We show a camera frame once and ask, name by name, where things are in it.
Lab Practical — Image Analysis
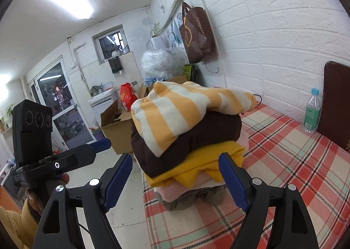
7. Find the pink garment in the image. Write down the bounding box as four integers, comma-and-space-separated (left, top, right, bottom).
154, 172, 227, 203

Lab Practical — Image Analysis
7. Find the red plaid bed sheet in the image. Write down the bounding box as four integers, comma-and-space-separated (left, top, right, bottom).
142, 103, 350, 249

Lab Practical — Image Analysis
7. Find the person's left hand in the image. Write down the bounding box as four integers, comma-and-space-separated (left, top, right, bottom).
26, 172, 70, 218

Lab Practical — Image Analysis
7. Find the orange white striped shirt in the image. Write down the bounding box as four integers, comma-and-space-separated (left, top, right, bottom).
131, 81, 254, 158

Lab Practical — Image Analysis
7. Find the white sink cabinet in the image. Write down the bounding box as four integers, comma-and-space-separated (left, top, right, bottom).
87, 82, 117, 124

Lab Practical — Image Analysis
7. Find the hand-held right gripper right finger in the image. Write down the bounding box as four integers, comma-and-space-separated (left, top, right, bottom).
218, 152, 319, 249

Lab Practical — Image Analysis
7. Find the brown tote bag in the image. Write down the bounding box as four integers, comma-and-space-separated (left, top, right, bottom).
179, 1, 218, 64

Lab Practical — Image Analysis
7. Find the yellow garment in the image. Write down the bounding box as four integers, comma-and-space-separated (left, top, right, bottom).
148, 141, 246, 195

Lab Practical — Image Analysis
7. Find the potted plant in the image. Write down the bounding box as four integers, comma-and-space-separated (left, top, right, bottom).
149, 22, 166, 49

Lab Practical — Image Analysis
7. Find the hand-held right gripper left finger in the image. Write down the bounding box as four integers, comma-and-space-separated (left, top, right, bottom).
32, 153, 133, 249

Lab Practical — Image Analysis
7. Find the lime green bag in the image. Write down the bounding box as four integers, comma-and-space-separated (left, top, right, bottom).
184, 64, 195, 80

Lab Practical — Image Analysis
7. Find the dark paper towel dispenser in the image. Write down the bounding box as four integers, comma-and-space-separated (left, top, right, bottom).
108, 56, 123, 75

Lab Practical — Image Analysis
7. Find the dark brown garment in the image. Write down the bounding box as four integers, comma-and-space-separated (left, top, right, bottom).
131, 112, 242, 178

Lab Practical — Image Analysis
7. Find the black cable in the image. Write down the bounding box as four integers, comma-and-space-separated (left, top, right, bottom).
241, 93, 263, 114

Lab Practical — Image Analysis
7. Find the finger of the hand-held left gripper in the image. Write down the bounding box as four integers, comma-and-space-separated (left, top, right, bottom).
40, 145, 97, 177
88, 139, 111, 154

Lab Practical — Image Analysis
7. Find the person's left forearm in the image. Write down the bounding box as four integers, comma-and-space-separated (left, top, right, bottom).
0, 198, 41, 249

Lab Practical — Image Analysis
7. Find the clear plastic water bottle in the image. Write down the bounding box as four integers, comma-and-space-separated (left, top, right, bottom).
303, 88, 322, 133

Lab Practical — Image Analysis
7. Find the clear plastic bag bundle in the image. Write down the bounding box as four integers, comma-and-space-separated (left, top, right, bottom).
141, 47, 189, 80

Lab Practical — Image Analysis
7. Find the small window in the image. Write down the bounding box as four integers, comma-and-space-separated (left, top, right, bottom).
92, 26, 129, 64

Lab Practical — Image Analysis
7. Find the glass entrance door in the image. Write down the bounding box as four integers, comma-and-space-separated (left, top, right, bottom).
34, 59, 95, 151

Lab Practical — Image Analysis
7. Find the grey striped garment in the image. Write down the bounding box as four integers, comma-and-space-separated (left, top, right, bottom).
161, 185, 226, 212

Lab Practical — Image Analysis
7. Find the red bag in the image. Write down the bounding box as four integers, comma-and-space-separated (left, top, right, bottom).
120, 83, 138, 113

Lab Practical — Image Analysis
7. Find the dark brown headboard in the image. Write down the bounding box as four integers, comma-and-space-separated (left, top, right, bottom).
317, 61, 350, 154

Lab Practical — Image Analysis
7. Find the open cardboard box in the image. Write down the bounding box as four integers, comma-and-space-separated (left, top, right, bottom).
100, 99, 137, 155

